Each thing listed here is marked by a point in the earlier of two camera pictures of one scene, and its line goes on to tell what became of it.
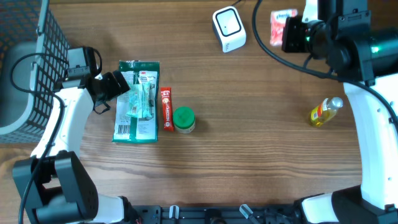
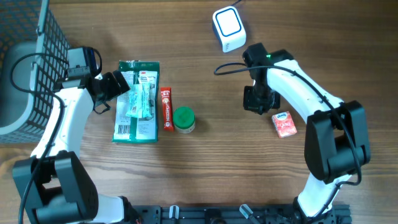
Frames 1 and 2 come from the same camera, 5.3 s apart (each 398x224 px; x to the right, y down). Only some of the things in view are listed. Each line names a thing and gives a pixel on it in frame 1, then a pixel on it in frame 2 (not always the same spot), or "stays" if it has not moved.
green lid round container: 184,119 stays
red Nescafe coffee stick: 166,108 stays
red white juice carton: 278,17 -> 284,124
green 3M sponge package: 147,130 stays
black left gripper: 114,89 stays
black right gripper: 290,25 -> 249,103
